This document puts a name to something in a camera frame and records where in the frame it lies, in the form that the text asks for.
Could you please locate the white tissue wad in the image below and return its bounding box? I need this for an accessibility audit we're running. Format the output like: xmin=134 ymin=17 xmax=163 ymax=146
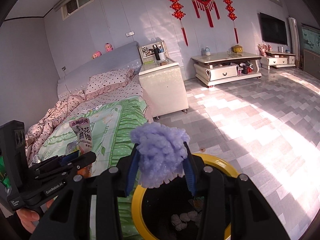
xmin=171 ymin=211 xmax=202 ymax=231

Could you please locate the silver snack wrapper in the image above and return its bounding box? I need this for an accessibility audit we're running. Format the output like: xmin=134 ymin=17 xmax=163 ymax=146
xmin=68 ymin=116 xmax=93 ymax=178

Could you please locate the green biscuit wrapper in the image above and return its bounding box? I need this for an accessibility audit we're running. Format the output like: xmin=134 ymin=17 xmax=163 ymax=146
xmin=65 ymin=141 xmax=79 ymax=155

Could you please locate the yellow rimmed black trash bin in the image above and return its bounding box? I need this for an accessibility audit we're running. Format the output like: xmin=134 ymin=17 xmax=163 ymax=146
xmin=131 ymin=153 xmax=238 ymax=239

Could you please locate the person's left hand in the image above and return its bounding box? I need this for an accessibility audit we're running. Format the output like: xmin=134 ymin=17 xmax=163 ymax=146
xmin=16 ymin=208 xmax=40 ymax=233

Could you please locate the pink polka dot duvet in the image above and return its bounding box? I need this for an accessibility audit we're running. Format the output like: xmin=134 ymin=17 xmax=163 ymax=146
xmin=25 ymin=91 xmax=86 ymax=166

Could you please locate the polka dot pillow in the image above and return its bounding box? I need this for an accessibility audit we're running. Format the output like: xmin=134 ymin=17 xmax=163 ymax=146
xmin=85 ymin=68 xmax=135 ymax=100

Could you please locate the white tv stand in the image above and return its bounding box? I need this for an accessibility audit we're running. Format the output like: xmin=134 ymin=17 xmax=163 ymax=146
xmin=191 ymin=52 xmax=262 ymax=88

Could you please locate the polka dot bed sheet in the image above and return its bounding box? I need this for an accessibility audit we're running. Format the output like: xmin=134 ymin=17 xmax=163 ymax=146
xmin=70 ymin=75 xmax=153 ymax=122

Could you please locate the white bedside cabinet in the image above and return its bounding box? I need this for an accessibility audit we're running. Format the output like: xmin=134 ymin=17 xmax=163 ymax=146
xmin=139 ymin=58 xmax=189 ymax=120

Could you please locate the pink plush toy left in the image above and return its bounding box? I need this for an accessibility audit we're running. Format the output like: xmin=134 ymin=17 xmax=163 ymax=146
xmin=92 ymin=51 xmax=102 ymax=59

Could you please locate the pink plush toy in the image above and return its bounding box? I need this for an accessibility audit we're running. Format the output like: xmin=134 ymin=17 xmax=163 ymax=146
xmin=105 ymin=43 xmax=113 ymax=53
xmin=92 ymin=51 xmax=102 ymax=59

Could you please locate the small white side cabinet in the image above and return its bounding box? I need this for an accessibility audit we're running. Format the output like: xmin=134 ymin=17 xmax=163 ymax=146
xmin=260 ymin=51 xmax=296 ymax=70

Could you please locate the pink plush toy right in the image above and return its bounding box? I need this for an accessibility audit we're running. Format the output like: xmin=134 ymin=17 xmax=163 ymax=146
xmin=105 ymin=43 xmax=113 ymax=53

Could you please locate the yellow toy on stand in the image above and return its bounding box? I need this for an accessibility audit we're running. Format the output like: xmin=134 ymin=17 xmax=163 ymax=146
xmin=232 ymin=44 xmax=243 ymax=53

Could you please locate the plastic bottle on stand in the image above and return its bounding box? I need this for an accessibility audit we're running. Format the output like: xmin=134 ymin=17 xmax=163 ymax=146
xmin=204 ymin=47 xmax=211 ymax=56

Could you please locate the grey bed headboard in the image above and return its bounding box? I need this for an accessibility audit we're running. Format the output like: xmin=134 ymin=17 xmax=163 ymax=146
xmin=57 ymin=41 xmax=142 ymax=100

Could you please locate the grey sideboard cabinet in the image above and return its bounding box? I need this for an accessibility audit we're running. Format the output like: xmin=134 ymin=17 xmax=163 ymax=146
xmin=303 ymin=49 xmax=320 ymax=80

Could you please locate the bedside organizer shelf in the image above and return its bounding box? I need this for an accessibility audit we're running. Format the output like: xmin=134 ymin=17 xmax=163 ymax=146
xmin=138 ymin=40 xmax=169 ymax=64

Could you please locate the black thermos bottle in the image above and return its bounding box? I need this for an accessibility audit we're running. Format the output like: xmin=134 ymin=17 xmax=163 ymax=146
xmin=152 ymin=44 xmax=161 ymax=61

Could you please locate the framed calligraphy painting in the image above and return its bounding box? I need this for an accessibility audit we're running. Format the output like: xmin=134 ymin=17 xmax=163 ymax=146
xmin=302 ymin=24 xmax=320 ymax=55

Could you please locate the white floor air conditioner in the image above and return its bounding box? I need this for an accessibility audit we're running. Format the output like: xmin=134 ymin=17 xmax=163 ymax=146
xmin=288 ymin=17 xmax=300 ymax=65

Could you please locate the red knot centre ornament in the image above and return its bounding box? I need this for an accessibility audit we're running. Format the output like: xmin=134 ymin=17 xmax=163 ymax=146
xmin=191 ymin=0 xmax=220 ymax=28

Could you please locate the black wall television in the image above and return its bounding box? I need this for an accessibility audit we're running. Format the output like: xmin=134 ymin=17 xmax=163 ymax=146
xmin=259 ymin=12 xmax=288 ymax=45

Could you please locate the small wall window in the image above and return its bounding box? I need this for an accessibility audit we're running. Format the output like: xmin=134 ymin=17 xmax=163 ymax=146
xmin=53 ymin=0 xmax=94 ymax=20

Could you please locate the red knot string right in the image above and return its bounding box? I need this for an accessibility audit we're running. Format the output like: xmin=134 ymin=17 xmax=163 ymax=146
xmin=220 ymin=0 xmax=240 ymax=44

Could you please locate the red knot string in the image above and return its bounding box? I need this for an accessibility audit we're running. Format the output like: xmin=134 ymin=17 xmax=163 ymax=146
xmin=220 ymin=0 xmax=240 ymax=44
xmin=164 ymin=0 xmax=189 ymax=47

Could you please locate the red knot string left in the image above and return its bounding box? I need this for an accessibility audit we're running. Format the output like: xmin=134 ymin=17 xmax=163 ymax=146
xmin=164 ymin=0 xmax=189 ymax=47

